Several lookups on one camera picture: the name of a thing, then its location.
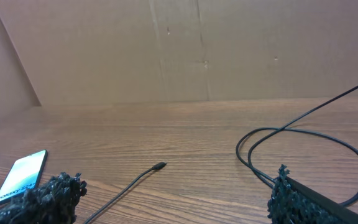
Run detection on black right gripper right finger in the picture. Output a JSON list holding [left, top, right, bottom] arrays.
[[267, 165, 358, 224]]

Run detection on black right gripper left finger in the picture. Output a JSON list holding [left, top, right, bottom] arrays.
[[0, 172, 87, 224]]

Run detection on Samsung Galaxy smartphone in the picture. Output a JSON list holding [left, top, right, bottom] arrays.
[[0, 149, 48, 205]]

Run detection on black USB charging cable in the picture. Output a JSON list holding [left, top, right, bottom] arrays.
[[83, 77, 358, 224]]

